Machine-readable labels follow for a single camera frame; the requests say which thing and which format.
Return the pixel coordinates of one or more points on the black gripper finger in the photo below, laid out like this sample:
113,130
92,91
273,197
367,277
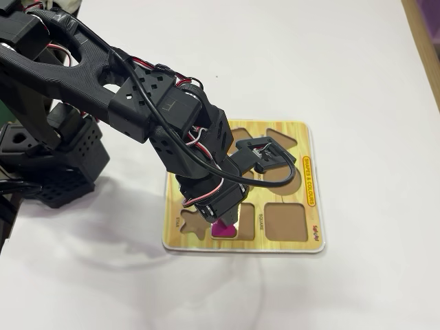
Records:
229,217

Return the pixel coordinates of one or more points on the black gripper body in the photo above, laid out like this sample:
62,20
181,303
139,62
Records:
229,199

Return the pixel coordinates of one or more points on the pink rectangle piece yellow pin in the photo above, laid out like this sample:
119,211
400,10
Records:
223,233

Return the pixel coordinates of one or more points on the wooden shape puzzle board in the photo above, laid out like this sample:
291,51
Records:
304,141

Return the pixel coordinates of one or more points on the green object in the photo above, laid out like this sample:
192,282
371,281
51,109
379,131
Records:
2,113

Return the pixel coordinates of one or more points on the white plastic bag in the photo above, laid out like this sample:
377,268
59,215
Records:
74,4

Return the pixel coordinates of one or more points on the purple panel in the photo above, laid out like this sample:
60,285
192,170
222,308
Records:
433,17

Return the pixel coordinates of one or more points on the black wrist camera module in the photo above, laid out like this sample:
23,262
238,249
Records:
278,161

